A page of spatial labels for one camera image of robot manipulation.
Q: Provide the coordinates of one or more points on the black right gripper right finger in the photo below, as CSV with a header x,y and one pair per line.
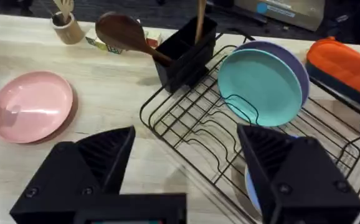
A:
x,y
301,183

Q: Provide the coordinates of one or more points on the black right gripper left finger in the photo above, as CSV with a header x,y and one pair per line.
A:
x,y
68,174

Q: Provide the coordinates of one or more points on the pink plate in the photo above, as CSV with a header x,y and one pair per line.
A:
x,y
32,105

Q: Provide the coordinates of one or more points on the light blue plate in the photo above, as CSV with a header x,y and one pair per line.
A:
x,y
251,190

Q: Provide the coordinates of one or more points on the teal plate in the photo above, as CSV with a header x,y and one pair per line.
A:
x,y
261,87

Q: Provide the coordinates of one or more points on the purple plate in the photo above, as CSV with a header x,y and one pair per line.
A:
x,y
293,59

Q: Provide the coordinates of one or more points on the wooden cup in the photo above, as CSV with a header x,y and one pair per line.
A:
x,y
69,31

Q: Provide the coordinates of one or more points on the light wooden fork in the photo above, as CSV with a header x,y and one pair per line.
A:
x,y
64,7

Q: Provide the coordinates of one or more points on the orange quilted bag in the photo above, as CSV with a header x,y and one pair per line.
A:
x,y
342,67

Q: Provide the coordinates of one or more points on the dark wooden spoon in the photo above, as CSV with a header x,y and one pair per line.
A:
x,y
121,31

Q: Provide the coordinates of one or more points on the black cutlery holder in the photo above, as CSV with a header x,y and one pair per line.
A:
x,y
186,59

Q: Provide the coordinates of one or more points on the silver metal box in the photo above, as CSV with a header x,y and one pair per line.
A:
x,y
289,12

